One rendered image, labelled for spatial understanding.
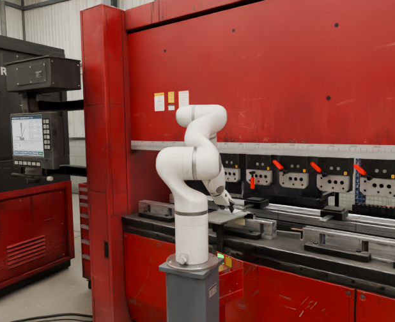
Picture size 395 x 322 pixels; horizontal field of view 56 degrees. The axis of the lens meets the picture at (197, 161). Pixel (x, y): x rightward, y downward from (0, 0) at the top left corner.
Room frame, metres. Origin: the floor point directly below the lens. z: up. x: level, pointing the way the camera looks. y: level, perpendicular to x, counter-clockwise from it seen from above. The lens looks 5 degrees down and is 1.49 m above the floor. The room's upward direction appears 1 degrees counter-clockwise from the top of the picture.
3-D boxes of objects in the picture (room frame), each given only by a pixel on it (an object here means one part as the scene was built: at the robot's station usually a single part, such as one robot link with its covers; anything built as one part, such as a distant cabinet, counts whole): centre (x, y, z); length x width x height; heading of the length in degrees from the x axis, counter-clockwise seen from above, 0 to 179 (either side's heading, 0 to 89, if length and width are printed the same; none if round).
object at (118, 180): (2.89, 0.44, 1.15); 0.85 x 0.25 x 2.30; 142
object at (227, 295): (1.78, -0.09, 0.75); 0.20 x 0.16 x 0.18; 37
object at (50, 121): (2.47, 1.05, 1.42); 0.45 x 0.12 x 0.36; 56
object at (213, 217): (2.03, -0.13, 1.00); 0.26 x 0.18 x 0.01; 142
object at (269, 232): (2.12, -0.26, 0.92); 0.39 x 0.06 x 0.10; 52
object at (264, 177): (2.04, -0.35, 1.26); 0.15 x 0.09 x 0.17; 52
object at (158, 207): (2.49, 0.21, 0.92); 0.50 x 0.06 x 0.10; 52
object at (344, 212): (1.97, -0.71, 1.01); 0.26 x 0.12 x 0.05; 142
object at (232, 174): (2.16, -0.20, 1.26); 0.15 x 0.09 x 0.17; 52
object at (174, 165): (1.33, 0.06, 1.30); 0.19 x 0.12 x 0.24; 82
